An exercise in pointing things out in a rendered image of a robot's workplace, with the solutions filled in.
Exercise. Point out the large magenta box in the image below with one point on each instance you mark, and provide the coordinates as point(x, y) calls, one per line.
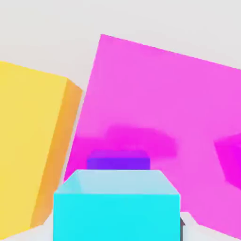
point(150, 94)

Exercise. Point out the small cyan cube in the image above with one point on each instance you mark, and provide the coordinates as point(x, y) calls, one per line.
point(116, 216)

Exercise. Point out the small purple cube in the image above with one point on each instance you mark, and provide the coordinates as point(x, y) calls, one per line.
point(118, 163)

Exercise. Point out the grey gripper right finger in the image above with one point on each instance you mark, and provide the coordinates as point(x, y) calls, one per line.
point(199, 233)

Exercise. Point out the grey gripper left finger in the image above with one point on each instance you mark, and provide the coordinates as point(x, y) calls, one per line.
point(37, 234)

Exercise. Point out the large yellow box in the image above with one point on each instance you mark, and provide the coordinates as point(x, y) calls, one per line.
point(28, 141)

